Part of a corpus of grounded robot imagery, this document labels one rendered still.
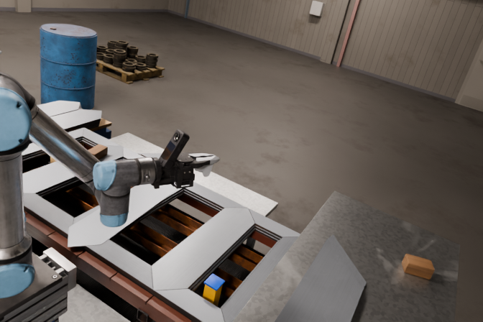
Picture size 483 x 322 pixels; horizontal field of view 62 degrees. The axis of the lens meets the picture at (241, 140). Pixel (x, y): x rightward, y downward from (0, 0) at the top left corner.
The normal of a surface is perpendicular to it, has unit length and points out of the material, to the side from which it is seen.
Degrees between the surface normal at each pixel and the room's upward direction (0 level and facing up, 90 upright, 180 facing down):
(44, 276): 0
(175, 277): 0
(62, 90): 90
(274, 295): 0
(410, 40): 90
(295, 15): 90
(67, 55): 90
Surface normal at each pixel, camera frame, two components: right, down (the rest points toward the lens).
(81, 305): 0.19, -0.89
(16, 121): 0.50, 0.33
